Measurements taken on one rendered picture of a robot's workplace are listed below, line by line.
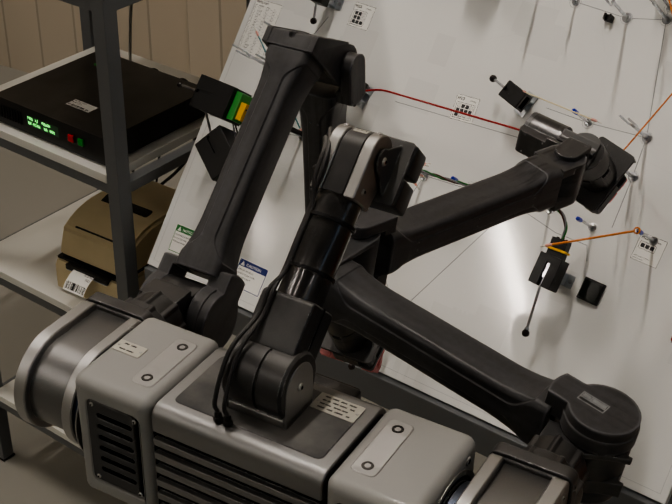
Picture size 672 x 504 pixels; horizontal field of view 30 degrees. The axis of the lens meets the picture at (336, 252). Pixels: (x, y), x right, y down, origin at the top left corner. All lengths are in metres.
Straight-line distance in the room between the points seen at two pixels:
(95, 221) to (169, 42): 2.33
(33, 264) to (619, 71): 1.52
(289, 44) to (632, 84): 0.86
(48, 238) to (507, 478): 2.15
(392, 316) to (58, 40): 4.28
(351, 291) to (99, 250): 1.51
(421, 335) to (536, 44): 1.07
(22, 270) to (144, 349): 1.79
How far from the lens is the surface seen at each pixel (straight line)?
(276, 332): 1.20
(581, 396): 1.33
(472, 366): 1.36
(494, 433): 2.26
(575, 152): 1.76
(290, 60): 1.58
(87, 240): 2.90
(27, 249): 3.18
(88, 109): 2.77
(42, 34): 5.63
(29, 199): 4.75
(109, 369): 1.30
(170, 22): 5.13
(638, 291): 2.20
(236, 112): 2.47
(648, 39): 2.30
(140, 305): 1.45
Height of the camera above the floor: 2.31
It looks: 32 degrees down
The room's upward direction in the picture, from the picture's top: 1 degrees clockwise
